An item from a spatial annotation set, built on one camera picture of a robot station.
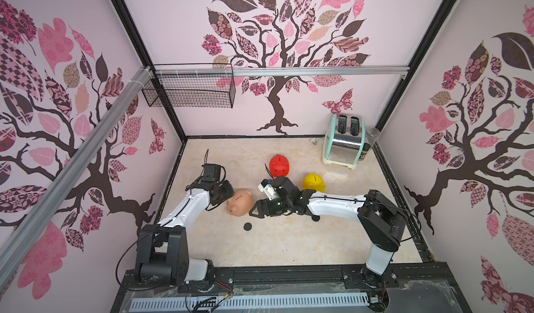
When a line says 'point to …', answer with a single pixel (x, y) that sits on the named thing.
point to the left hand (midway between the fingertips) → (232, 196)
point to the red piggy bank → (279, 165)
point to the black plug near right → (316, 218)
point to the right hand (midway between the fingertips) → (255, 212)
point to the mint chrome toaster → (343, 140)
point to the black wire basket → (191, 85)
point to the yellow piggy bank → (313, 181)
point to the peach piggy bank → (240, 203)
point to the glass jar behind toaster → (372, 135)
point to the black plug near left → (247, 227)
